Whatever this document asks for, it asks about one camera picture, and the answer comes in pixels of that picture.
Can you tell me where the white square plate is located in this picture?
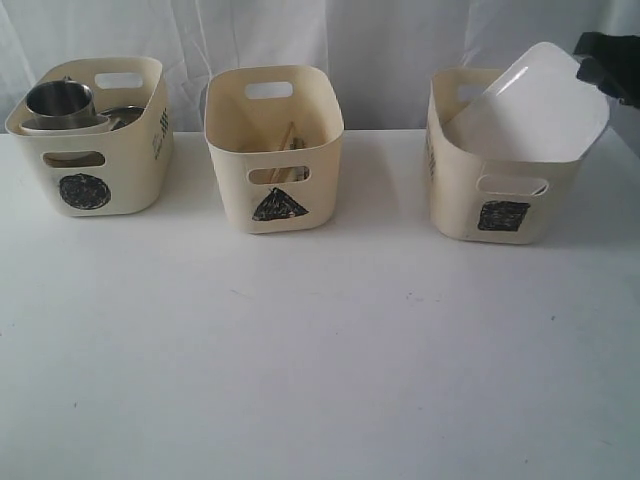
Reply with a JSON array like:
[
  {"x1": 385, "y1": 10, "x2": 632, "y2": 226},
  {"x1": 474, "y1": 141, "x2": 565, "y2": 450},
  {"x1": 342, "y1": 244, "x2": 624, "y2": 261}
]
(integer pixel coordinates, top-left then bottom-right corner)
[{"x1": 443, "y1": 42, "x2": 609, "y2": 169}]

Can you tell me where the steel mug with handle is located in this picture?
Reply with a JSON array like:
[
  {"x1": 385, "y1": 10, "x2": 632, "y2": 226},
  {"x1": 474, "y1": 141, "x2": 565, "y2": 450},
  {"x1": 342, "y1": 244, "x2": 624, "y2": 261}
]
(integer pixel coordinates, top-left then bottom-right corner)
[{"x1": 25, "y1": 77, "x2": 96, "y2": 126}]

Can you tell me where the white ceramic bowl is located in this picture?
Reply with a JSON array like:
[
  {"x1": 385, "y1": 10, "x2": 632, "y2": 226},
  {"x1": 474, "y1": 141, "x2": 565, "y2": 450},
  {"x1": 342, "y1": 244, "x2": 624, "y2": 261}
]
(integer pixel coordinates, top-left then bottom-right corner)
[{"x1": 20, "y1": 115, "x2": 111, "y2": 164}]

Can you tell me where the steel table knife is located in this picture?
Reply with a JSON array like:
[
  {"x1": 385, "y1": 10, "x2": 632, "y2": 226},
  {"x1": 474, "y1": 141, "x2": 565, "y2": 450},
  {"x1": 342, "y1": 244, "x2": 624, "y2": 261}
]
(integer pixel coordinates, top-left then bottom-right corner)
[{"x1": 287, "y1": 137, "x2": 309, "y2": 182}]

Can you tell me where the cream bin with square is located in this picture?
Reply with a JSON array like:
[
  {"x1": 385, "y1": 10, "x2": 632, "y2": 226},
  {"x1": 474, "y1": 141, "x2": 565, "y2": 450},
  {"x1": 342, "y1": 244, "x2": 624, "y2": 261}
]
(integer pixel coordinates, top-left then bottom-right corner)
[{"x1": 424, "y1": 67, "x2": 582, "y2": 245}]

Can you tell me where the cream bin with triangle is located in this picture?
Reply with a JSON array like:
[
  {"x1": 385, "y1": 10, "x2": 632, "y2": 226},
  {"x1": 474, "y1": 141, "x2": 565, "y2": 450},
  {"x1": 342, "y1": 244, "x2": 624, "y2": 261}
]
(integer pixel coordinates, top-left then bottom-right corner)
[{"x1": 204, "y1": 65, "x2": 344, "y2": 234}]

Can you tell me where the cream bin with circle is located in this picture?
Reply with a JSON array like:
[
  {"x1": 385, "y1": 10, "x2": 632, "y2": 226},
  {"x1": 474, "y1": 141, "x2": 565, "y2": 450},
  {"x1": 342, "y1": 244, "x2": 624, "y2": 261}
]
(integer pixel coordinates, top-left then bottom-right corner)
[{"x1": 5, "y1": 57, "x2": 173, "y2": 217}]

